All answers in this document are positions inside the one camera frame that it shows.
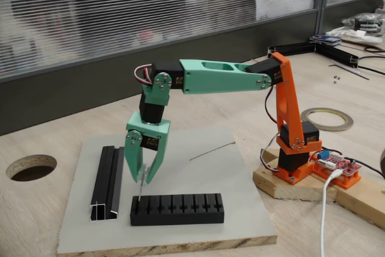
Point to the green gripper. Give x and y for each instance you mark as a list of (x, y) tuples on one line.
[(149, 142)]

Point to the small metal bracket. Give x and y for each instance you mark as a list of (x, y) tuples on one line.
[(141, 189)]

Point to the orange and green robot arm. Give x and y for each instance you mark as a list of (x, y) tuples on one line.
[(216, 79)]

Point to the black slotted tray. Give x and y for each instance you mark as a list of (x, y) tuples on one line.
[(180, 215)]

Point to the black aluminium profile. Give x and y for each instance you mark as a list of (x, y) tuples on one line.
[(102, 178)]

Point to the grey plywood board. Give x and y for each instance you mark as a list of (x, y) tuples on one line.
[(195, 178)]

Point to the pale wooden base block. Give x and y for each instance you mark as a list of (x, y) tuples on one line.
[(300, 192)]

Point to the grey tape roll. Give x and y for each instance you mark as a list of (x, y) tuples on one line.
[(328, 128)]

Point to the red controller board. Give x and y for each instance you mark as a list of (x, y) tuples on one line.
[(346, 168)]

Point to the wooden plank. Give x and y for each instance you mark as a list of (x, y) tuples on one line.
[(361, 203)]

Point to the blue card stack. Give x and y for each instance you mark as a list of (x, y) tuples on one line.
[(326, 39)]

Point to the black allen key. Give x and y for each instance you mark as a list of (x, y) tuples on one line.
[(349, 71)]

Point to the white crumpled plastic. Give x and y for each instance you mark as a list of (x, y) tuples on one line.
[(346, 32)]

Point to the black and silver device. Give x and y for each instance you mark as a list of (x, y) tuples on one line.
[(367, 23)]

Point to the black frame profile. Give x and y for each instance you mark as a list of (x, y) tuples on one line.
[(291, 49), (337, 53)]

